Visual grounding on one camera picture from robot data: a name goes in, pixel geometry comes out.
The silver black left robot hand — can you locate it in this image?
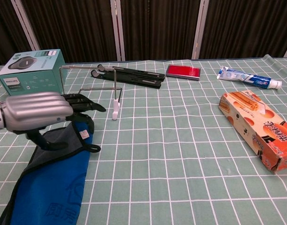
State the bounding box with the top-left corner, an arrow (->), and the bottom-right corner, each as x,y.
4,91 -> 107,152

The blue and grey towel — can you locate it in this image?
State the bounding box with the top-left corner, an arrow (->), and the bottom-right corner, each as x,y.
0,121 -> 102,225

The teal Philips speaker box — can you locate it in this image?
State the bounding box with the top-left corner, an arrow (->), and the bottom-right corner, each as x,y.
0,48 -> 68,97

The black folding laptop stand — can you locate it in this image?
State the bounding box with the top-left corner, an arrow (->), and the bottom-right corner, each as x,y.
91,63 -> 166,90

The green checked tablecloth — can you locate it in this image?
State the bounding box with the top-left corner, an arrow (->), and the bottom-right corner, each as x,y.
0,54 -> 287,225

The dark folding screen partition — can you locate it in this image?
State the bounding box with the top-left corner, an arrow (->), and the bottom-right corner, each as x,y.
0,0 -> 287,66

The red flat case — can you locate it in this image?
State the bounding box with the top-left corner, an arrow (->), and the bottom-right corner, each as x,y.
165,64 -> 202,82

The blue white toothpaste tube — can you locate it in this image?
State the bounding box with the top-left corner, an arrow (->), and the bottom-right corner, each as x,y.
216,66 -> 282,90

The orange snack box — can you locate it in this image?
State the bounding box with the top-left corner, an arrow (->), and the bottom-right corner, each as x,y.
218,90 -> 287,174

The metal wire rack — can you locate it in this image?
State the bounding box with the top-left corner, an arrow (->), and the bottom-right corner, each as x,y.
60,65 -> 123,121

